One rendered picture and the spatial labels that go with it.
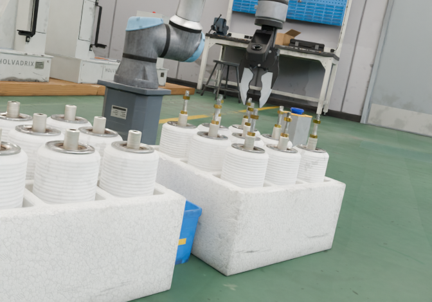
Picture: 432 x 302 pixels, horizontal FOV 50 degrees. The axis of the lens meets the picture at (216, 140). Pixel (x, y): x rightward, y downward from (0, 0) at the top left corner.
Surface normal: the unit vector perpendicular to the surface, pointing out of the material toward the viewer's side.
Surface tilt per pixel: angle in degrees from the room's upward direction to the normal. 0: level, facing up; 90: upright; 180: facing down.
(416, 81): 90
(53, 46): 90
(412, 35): 90
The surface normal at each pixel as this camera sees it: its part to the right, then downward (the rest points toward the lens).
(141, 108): 0.41, 0.22
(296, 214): 0.67, 0.24
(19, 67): 0.92, 0.22
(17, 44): -0.34, 0.10
